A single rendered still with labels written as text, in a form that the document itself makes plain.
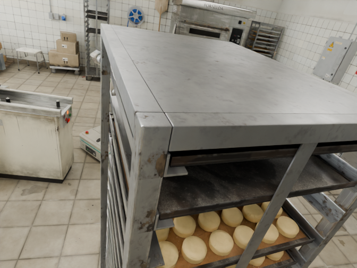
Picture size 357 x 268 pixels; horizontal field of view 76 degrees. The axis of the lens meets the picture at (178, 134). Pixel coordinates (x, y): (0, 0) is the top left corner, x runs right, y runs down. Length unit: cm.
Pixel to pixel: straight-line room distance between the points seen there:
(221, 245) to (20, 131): 227
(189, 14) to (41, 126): 376
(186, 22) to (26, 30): 359
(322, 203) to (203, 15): 491
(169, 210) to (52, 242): 210
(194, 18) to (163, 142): 507
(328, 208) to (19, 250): 221
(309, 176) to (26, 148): 247
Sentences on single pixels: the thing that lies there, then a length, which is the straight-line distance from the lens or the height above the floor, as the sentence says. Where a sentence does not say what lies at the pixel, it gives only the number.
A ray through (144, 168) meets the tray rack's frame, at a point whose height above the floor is 177.
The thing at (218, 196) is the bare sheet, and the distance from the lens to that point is 37.
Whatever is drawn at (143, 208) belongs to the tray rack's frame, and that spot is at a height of 171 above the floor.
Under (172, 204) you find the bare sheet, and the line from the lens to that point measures 34.
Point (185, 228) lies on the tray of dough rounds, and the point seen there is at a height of 151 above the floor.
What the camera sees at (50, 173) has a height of 16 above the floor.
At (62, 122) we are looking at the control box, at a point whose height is 77.
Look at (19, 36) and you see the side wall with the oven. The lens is 665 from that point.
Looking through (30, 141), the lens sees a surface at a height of 54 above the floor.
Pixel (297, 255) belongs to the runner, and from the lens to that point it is 73.
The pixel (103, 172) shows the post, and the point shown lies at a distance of 104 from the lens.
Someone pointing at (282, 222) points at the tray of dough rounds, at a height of 151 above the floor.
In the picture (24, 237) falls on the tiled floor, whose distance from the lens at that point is 248.
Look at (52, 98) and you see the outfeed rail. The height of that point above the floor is 87.
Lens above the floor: 192
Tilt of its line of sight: 30 degrees down
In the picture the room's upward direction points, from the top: 11 degrees clockwise
